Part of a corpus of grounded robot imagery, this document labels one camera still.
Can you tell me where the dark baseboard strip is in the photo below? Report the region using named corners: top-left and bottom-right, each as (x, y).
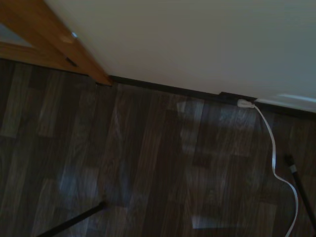
top-left (95, 75), bottom-right (316, 121)

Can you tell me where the dark floor power outlet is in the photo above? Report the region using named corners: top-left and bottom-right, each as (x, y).
top-left (218, 91), bottom-right (258, 105)

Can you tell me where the white power plug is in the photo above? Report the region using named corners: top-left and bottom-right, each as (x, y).
top-left (237, 99), bottom-right (256, 109)

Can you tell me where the plain black tripod leg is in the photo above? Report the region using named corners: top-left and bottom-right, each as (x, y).
top-left (36, 201), bottom-right (106, 237)

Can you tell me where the wooden door with glass pane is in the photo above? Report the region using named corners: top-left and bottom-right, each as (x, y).
top-left (0, 0), bottom-right (90, 76)

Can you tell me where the wooden door frame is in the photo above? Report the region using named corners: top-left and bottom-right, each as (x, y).
top-left (34, 0), bottom-right (114, 86)

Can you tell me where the white flat power cable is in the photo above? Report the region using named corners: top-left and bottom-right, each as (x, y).
top-left (253, 105), bottom-right (299, 237)

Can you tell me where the white wall trim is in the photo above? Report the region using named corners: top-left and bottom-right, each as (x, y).
top-left (256, 93), bottom-right (316, 112)

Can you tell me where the black cable right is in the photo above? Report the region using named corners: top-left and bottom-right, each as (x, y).
top-left (283, 154), bottom-right (316, 223)

